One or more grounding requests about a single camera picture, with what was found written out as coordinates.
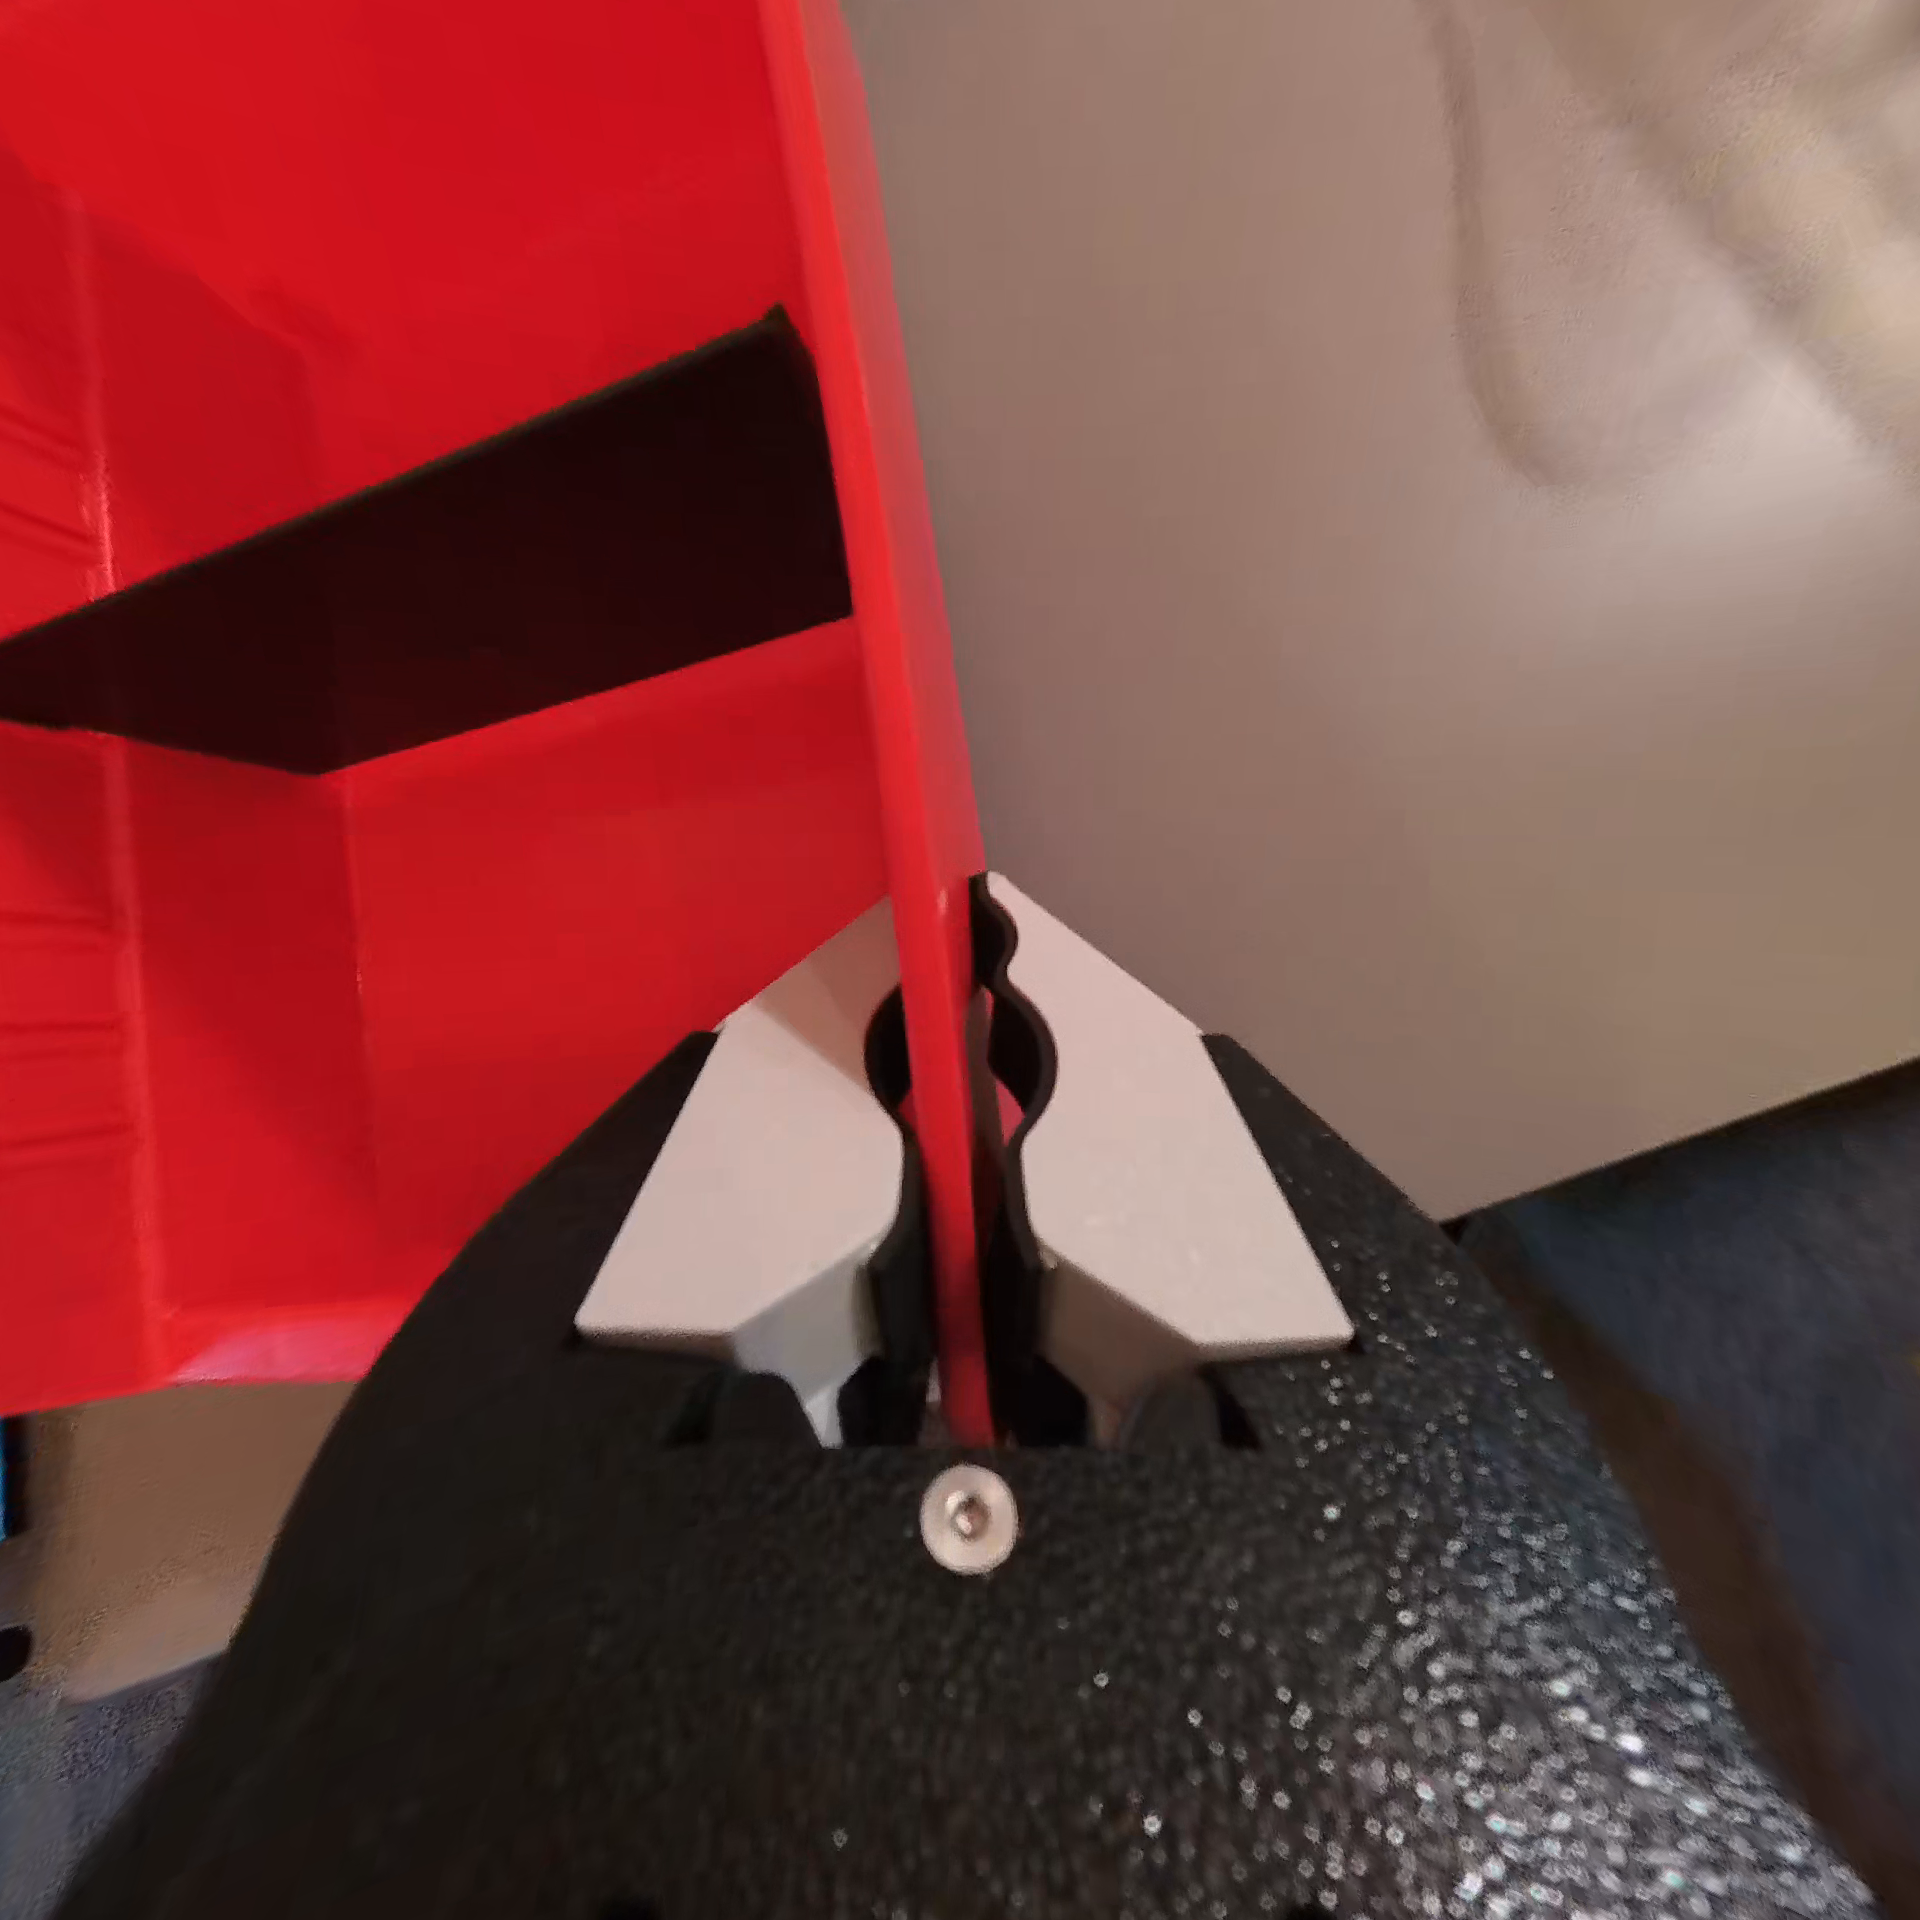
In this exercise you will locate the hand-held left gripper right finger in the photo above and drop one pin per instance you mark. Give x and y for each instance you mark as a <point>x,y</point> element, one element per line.
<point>1170,1201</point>

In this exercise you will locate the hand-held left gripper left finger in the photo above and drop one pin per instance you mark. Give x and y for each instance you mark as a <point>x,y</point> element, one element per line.
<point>735,1201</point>

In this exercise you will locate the red plastic bin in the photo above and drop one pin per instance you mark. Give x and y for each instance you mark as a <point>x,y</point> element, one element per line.
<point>451,973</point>

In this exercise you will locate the black bin divider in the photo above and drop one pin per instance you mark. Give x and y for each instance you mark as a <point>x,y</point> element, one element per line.
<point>523,599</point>

